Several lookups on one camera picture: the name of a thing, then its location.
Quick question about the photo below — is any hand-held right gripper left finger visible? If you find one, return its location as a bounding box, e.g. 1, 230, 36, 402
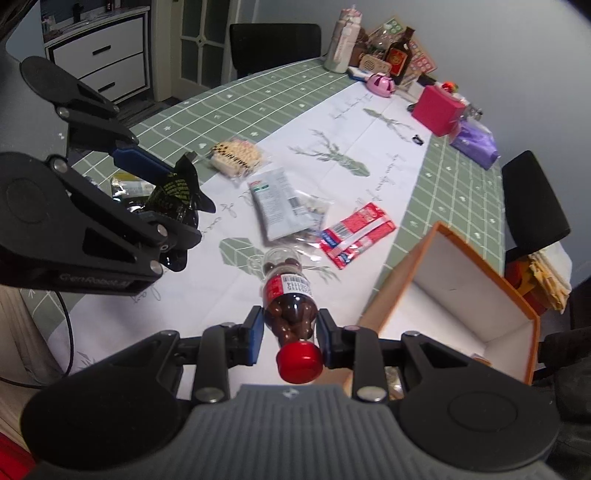
134, 305, 266, 404

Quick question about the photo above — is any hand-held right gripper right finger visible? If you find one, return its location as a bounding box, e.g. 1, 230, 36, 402
318, 309, 462, 403

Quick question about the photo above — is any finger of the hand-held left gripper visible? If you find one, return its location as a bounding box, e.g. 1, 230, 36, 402
55, 80, 174, 181
46, 156, 204, 280

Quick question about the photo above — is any small yellow green packet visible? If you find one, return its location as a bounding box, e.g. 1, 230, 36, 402
110, 168, 155, 199

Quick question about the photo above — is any black snack packet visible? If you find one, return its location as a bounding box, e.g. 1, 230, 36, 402
148, 152, 217, 273

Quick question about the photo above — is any rice cracker packet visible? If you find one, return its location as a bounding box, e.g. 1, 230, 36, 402
210, 137, 269, 178

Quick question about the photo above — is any red snack packet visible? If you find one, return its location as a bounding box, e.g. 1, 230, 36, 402
320, 202, 397, 270

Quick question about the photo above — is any grey white snack packet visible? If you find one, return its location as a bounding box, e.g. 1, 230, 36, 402
247, 167, 308, 243

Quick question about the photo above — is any clear plastic snack packet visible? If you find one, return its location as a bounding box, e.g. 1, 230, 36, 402
291, 191, 334, 247

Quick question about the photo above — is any orange cardboard box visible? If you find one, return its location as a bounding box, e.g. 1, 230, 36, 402
358, 220, 541, 402

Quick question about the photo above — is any white drawer cabinet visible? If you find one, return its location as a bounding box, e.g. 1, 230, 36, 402
44, 11, 153, 104

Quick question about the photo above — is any glass paned door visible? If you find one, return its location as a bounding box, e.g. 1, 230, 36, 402
152, 0, 232, 100

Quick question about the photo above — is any white table runner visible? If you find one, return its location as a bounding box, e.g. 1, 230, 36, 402
46, 80, 444, 402

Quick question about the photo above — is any black chair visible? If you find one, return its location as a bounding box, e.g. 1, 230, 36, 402
229, 23, 321, 79
501, 150, 571, 264

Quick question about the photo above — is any white thermos bottle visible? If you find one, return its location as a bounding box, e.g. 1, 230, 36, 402
323, 7, 361, 73

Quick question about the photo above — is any purple tissue pack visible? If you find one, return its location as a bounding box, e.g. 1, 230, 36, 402
450, 120, 501, 169

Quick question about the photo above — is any red cloth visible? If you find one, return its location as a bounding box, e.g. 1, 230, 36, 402
0, 434, 33, 480

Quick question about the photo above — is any pink box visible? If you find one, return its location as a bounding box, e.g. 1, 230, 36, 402
411, 85, 467, 138

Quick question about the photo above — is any pink round container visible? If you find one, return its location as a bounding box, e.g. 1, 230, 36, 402
366, 73, 396, 97

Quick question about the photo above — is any small beige radio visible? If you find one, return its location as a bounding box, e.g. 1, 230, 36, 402
358, 53, 393, 75

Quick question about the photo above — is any clear plastic bottle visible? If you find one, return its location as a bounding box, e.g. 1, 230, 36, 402
367, 25, 393, 58

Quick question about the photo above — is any brown glass bottle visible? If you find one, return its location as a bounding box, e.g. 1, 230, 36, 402
387, 27, 416, 77

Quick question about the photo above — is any red dot sticker sheet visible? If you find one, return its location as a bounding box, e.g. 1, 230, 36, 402
406, 39, 437, 75

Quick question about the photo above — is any black cable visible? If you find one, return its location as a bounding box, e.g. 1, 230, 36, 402
0, 291, 75, 385

